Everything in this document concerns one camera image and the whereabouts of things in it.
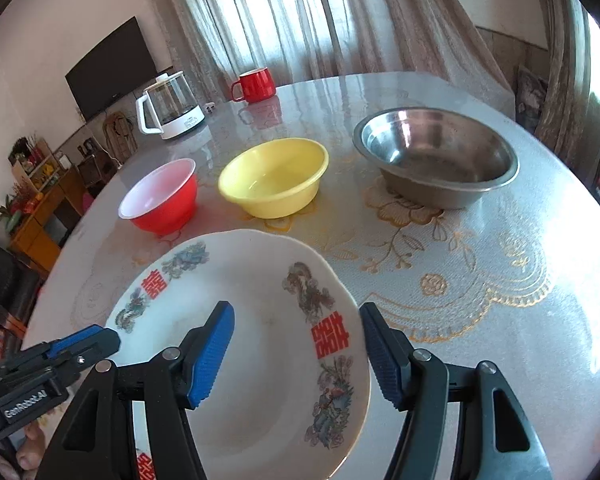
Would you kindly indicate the white glass electric kettle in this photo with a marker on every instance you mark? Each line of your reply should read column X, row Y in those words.
column 175, row 112

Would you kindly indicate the wooden cabinet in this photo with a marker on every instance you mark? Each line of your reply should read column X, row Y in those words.
column 45, row 215

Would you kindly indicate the white floral printed plate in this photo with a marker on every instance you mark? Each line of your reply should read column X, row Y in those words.
column 265, row 360

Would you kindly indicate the red mug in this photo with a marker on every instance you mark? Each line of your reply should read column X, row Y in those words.
column 257, row 85

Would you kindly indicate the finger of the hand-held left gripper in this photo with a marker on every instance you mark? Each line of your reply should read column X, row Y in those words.
column 87, row 337

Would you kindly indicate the yellow plastic bowl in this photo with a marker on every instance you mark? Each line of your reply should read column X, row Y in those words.
column 272, row 195

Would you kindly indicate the dark sofa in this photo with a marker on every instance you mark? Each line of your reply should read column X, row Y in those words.
column 5, row 285

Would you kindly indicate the dark printed cushion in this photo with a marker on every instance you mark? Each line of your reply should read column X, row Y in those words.
column 531, row 97

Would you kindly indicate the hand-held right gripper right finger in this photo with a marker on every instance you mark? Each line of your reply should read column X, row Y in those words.
column 385, row 355

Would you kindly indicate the rattan chair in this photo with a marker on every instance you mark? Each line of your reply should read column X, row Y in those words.
column 120, row 135

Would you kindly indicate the black flat television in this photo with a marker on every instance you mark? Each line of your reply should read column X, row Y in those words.
column 110, row 75

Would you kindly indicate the patterned beige side curtain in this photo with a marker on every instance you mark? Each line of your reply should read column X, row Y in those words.
column 570, row 60

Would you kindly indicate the person's left hand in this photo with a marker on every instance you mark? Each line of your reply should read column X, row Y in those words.
column 31, row 447

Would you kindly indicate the box of flower decorations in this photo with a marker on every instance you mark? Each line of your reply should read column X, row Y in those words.
column 30, row 160

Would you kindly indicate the sheer beige curtain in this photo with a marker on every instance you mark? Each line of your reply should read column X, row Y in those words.
column 330, row 20

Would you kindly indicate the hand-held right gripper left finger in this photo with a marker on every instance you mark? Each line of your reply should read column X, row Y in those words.
column 212, row 355

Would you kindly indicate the red plastic bowl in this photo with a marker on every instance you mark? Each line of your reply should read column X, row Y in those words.
column 165, row 215

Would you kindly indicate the stainless steel bowl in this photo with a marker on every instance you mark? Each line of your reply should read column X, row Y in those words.
column 430, row 185

